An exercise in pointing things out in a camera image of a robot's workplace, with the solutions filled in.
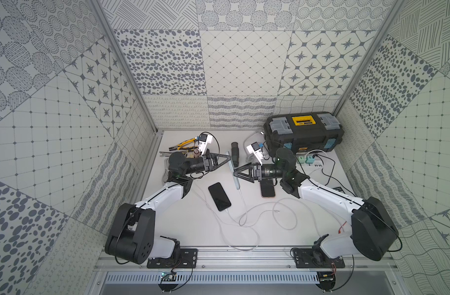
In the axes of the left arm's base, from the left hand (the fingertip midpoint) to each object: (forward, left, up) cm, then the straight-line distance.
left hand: (226, 155), depth 69 cm
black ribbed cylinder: (+22, -3, -27) cm, 35 cm away
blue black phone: (-3, +4, -30) cm, 31 cm away
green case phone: (-9, -4, -2) cm, 10 cm away
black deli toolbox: (+27, -41, -14) cm, 51 cm away
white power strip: (+17, -45, -28) cm, 56 cm away
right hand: (-5, -4, -5) cm, 8 cm away
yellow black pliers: (+28, +31, -29) cm, 51 cm away
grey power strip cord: (+40, -12, -31) cm, 52 cm away
